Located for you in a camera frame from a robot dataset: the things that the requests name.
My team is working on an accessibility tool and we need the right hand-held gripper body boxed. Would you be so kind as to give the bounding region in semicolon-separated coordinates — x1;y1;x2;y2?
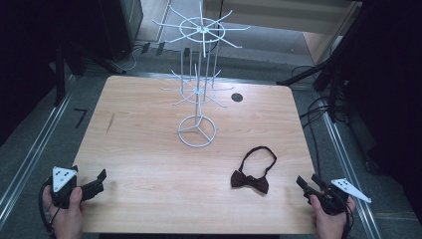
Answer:
303;178;372;216

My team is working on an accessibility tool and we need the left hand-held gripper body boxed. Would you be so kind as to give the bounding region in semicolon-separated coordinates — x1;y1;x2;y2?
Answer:
49;165;105;210

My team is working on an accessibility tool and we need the dark brown bow tie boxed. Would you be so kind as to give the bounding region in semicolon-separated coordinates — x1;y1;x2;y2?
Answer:
230;145;278;195

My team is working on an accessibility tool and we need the white wire display rack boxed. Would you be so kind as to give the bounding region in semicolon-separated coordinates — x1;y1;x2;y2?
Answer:
152;0;252;148

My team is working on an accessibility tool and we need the person's right hand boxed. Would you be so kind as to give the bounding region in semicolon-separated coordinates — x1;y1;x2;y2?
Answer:
309;193;356;239

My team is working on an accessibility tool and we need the person's left hand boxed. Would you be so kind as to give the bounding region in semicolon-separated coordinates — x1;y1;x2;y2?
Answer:
42;184;85;239

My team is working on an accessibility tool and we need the black metal stand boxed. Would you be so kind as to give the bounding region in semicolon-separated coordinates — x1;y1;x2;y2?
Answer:
53;33;127;108
276;0;379;123

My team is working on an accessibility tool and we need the dark cabinet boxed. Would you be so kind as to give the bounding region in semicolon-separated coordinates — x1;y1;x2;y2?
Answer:
76;0;144;63

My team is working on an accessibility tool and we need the black floor cable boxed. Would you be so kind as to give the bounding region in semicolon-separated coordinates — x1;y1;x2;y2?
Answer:
291;64;339;177

